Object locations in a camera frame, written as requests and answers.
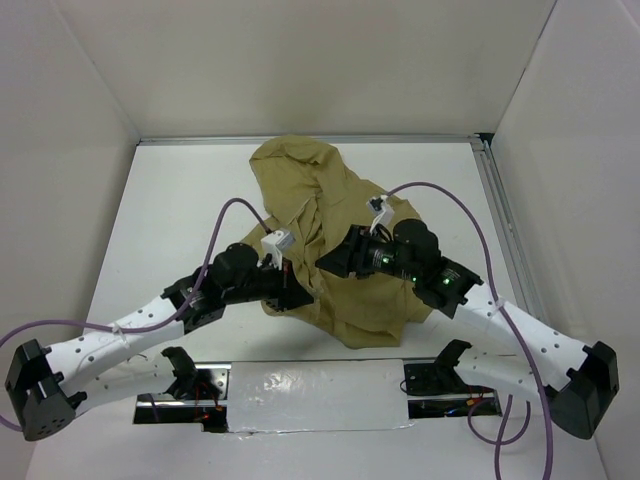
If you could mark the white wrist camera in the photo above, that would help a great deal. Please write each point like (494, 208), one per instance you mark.
(381, 210)
(275, 244)

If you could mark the aluminium frame rail right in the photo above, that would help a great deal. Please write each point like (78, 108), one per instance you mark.
(511, 246)

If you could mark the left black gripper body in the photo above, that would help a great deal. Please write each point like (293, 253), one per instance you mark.
(265, 284)

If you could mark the aluminium frame rail back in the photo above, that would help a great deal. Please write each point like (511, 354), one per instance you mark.
(200, 141)

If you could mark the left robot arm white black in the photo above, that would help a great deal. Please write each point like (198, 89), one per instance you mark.
(50, 386)

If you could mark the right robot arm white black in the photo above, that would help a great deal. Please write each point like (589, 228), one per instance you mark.
(578, 381)

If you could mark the aluminium frame rail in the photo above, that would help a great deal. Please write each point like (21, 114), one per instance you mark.
(200, 141)
(511, 246)

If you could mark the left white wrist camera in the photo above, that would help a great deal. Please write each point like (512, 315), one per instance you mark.
(275, 244)

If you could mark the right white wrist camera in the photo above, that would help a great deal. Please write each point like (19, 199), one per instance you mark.
(381, 210)

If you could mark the white taped cover plate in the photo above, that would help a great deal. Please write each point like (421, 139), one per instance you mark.
(316, 396)

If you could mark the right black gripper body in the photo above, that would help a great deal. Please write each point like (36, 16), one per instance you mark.
(376, 254)

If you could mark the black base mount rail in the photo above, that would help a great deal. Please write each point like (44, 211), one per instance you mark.
(432, 393)

